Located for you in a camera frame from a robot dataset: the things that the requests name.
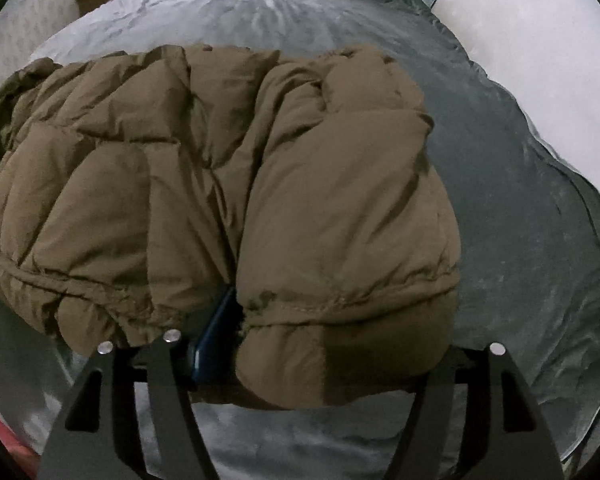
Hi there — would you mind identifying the red cloth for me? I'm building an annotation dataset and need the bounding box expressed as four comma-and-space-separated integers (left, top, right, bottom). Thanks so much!
0, 395, 37, 468

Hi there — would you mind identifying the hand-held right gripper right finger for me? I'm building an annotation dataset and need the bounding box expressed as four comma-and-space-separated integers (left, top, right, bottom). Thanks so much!
382, 342, 566, 480

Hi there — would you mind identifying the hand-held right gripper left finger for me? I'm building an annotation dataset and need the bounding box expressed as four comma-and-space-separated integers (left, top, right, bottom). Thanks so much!
36, 287, 241, 480

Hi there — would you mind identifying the brown puffer jacket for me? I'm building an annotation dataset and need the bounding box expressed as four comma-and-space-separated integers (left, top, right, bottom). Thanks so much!
0, 44, 463, 410

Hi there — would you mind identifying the grey plush blanket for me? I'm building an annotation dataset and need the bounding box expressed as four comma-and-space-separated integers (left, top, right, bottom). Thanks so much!
0, 0, 600, 480

